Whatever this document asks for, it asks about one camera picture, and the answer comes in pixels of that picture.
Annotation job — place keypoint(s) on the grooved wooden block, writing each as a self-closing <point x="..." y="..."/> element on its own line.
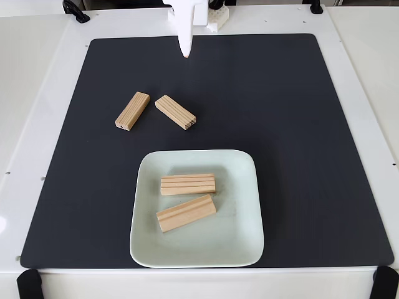
<point x="174" y="112"/>
<point x="132" y="111"/>

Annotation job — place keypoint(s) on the wooden block with dark grooves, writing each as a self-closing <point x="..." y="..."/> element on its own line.
<point x="187" y="184"/>

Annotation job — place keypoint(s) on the wooden block with stepped edge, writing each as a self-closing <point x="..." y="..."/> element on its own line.
<point x="187" y="214"/>

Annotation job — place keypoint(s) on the pale green square plate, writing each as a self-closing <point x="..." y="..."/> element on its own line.
<point x="237" y="236"/>

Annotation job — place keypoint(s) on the black base clamp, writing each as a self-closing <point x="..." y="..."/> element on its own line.
<point x="215" y="3"/>

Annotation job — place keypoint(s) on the black table clamp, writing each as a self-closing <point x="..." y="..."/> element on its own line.
<point x="315" y="7"/>
<point x="78" y="14"/>
<point x="386" y="283"/>
<point x="28" y="285"/>

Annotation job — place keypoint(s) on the black rubber mat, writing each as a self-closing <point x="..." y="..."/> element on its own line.
<point x="93" y="187"/>

